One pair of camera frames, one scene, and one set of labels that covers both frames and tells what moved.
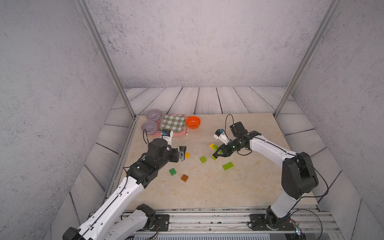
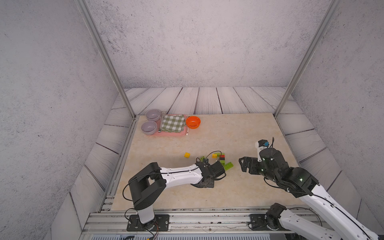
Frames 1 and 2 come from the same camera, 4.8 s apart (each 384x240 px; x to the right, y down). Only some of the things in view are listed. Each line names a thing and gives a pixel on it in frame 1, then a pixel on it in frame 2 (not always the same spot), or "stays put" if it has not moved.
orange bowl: x=193 y=122 stays put
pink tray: x=159 y=130 stays put
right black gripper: x=224 y=151 -> x=253 y=161
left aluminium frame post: x=88 y=17 stays put
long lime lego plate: x=228 y=166 stays put
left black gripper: x=181 y=156 -> x=212 y=185
